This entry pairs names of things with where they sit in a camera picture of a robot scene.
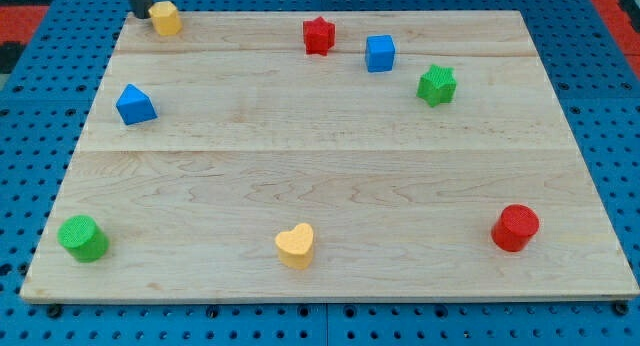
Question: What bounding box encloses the yellow heart block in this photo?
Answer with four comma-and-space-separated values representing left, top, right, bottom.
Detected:
274, 223, 315, 270

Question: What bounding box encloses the yellow hexagon block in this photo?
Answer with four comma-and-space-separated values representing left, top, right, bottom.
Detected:
148, 1, 182, 36

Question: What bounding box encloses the red cylinder block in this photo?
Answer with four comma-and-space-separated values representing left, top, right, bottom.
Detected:
491, 204, 540, 252

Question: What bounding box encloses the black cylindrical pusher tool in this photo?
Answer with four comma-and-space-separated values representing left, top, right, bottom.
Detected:
128, 0, 154, 19

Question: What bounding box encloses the wooden board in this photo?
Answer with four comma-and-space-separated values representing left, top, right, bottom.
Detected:
21, 11, 639, 305

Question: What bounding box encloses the green star block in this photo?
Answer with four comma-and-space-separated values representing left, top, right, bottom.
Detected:
416, 64, 457, 107

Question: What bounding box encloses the green cylinder block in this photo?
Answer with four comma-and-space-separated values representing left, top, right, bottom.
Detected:
57, 215, 109, 263

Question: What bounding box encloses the red star block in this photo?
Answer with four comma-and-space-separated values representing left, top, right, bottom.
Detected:
302, 16, 336, 56

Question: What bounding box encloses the blue cube block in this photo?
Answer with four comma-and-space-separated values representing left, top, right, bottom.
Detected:
365, 35, 395, 73

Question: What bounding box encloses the blue triangle block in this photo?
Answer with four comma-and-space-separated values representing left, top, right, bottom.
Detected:
116, 84, 157, 125

